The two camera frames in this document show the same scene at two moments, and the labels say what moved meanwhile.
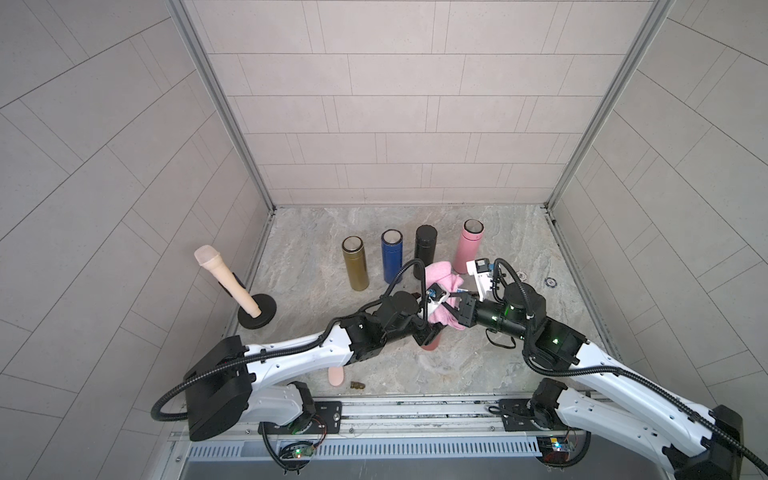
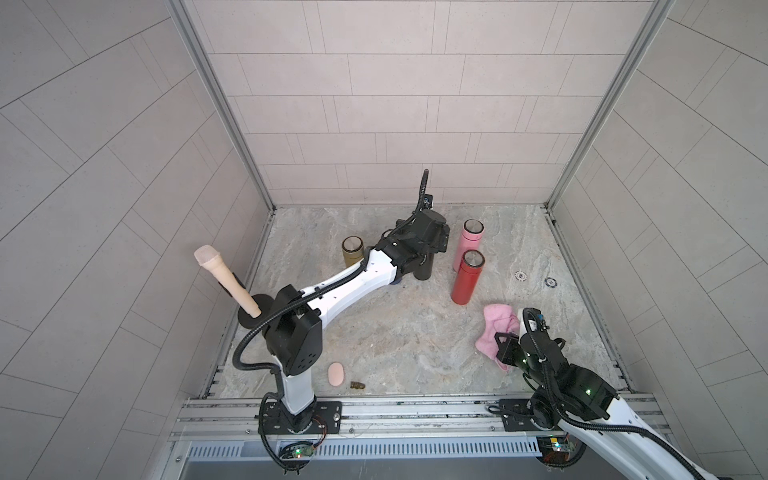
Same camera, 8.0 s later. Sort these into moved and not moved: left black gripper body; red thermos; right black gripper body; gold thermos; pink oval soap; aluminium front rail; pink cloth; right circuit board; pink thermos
Moved: left black gripper body; pink cloth; right black gripper body; red thermos
Not moved: right circuit board; gold thermos; aluminium front rail; pink oval soap; pink thermos
